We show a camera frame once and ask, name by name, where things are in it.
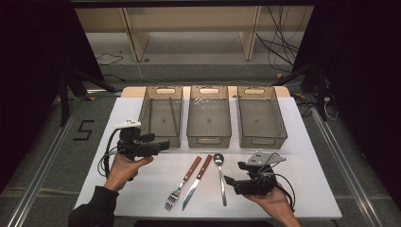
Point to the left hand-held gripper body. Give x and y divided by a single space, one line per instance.
134 146

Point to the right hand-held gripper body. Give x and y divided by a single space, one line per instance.
257 186

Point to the smoky clear plastic bin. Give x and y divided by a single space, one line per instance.
209 118
160 118
261 118

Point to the metal spoon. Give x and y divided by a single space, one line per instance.
218 159

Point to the person's right hand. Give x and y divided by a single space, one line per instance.
273 203

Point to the person's left hand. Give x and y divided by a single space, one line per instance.
123 172

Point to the black tripod stand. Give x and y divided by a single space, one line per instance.
64 94
320 91

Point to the light wooden shelf unit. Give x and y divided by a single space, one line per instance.
137 38

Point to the black curtain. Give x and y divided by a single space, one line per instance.
362 63
31 63

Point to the metal floor rail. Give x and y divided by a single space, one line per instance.
47 170
346 170

